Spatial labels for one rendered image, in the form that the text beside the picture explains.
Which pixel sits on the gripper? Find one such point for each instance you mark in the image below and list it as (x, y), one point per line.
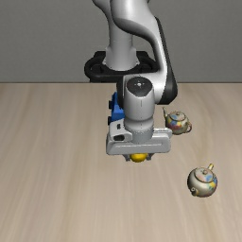
(138, 146)

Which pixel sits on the yellow lemon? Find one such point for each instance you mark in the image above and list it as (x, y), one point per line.
(139, 157)

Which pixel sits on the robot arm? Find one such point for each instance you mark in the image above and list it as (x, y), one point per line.
(135, 34)

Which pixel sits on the multicoloured teapot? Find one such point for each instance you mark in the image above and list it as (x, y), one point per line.
(178, 122)
(203, 182)

